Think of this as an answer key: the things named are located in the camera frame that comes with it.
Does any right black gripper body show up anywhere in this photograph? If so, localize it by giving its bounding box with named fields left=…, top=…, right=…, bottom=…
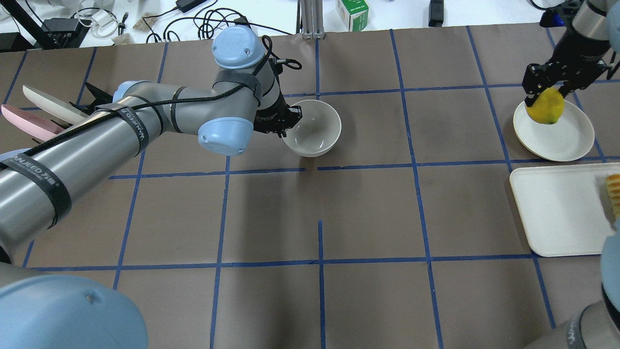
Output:
left=521, top=34, right=611, bottom=90

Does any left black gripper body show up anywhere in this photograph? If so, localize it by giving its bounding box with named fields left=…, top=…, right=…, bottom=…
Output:
left=254, top=92, right=297, bottom=138

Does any yellow lemon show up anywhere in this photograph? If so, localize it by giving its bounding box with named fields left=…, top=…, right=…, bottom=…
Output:
left=525, top=87, right=564, bottom=125

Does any white ceramic bowl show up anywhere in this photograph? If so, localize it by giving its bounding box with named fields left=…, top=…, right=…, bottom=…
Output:
left=282, top=100, right=342, bottom=158

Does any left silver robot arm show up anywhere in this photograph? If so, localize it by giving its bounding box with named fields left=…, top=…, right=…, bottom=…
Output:
left=0, top=25, right=303, bottom=349

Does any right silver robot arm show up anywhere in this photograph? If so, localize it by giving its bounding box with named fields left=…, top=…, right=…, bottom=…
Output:
left=521, top=0, right=619, bottom=349

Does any cream round plate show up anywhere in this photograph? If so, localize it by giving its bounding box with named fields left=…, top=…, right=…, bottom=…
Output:
left=513, top=101, right=595, bottom=162

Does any sliced yellow fruit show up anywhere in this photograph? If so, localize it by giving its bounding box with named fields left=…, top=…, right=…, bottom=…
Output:
left=605, top=173, right=620, bottom=220

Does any green white carton box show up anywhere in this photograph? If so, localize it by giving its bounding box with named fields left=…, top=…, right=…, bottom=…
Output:
left=336, top=0, right=370, bottom=32

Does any white rectangular tray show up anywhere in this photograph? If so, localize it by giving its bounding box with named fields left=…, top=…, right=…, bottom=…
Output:
left=509, top=162, right=619, bottom=257

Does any black power adapter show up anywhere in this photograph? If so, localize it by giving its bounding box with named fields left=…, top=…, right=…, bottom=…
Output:
left=175, top=0, right=206, bottom=13

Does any black dish rack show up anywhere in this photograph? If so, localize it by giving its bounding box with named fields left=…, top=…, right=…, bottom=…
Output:
left=75, top=82, right=113, bottom=115

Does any beige plate in rack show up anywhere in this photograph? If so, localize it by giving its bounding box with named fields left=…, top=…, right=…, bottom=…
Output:
left=22, top=85, right=90, bottom=125

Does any pink plate in rack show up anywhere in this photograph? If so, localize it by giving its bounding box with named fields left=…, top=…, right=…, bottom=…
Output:
left=1, top=104, right=64, bottom=142

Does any aluminium frame post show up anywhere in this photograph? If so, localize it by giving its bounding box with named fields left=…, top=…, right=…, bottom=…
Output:
left=297, top=0, right=325, bottom=40

